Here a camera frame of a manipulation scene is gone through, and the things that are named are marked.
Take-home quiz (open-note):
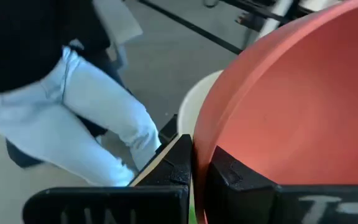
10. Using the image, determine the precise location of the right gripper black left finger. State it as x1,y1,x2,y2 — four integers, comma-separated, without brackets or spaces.
22,133,194,224

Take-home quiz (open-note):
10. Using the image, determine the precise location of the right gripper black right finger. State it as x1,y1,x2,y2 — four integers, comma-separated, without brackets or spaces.
204,145,358,224

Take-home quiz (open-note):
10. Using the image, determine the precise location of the white bowl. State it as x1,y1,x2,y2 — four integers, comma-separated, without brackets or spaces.
177,69,225,138

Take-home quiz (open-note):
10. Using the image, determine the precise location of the large red bowl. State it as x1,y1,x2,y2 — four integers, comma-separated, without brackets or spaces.
192,0,358,224

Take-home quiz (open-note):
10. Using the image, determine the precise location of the small green translucent bowl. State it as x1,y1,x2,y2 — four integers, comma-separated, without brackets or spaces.
188,207,198,224

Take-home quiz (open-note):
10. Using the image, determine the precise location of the person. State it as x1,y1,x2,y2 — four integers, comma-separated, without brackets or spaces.
0,0,163,188

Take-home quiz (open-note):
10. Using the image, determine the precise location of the grey cloth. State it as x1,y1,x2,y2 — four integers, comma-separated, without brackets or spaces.
92,0,144,70

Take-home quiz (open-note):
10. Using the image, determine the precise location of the white tube leg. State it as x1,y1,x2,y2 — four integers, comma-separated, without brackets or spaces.
255,0,295,40

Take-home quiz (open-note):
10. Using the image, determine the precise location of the black furniture base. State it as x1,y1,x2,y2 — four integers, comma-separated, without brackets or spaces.
203,0,347,34

